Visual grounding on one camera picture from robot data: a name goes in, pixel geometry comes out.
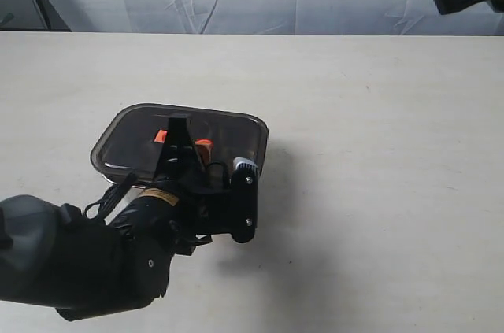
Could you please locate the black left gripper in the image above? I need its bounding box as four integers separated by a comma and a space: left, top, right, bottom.
129, 113, 232, 256

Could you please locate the dark transparent box lid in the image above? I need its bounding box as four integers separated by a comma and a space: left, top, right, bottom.
89, 102, 271, 187

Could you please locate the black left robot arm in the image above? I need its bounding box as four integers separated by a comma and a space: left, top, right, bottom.
1, 115, 212, 321

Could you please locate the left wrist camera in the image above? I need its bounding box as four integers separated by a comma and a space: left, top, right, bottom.
230, 157, 259, 243

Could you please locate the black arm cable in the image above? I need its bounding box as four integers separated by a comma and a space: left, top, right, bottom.
82, 173, 137, 228

